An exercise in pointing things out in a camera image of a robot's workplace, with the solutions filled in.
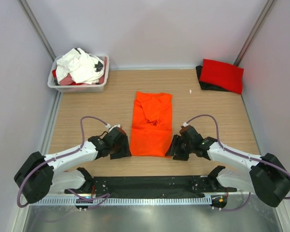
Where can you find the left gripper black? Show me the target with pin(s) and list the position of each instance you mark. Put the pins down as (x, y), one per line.
(125, 151)

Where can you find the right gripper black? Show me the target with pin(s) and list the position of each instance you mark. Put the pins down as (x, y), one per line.
(179, 155)

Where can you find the orange t shirt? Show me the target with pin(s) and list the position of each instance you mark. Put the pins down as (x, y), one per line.
(151, 131)

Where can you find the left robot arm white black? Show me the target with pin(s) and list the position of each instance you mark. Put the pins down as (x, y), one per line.
(61, 172)

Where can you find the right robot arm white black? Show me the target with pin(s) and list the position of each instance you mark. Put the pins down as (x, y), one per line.
(263, 176)

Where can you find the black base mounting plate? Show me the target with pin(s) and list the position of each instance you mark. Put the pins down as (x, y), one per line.
(155, 187)

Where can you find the folded black t shirt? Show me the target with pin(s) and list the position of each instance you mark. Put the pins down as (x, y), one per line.
(206, 86)

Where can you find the white plastic basket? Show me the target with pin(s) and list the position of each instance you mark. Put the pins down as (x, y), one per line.
(80, 88)

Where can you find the pink garment in basket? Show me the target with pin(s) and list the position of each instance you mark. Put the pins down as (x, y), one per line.
(66, 81)

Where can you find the folded red t shirt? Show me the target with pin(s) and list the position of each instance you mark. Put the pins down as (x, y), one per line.
(227, 76)

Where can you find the crumpled white t shirt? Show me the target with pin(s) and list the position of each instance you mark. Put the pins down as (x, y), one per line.
(84, 68)

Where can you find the red garment in basket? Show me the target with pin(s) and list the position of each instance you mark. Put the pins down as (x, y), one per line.
(54, 76)

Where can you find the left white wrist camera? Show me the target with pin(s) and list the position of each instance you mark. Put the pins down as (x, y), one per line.
(110, 127)

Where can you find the slotted grey cable duct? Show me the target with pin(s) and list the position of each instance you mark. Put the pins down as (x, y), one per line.
(75, 201)

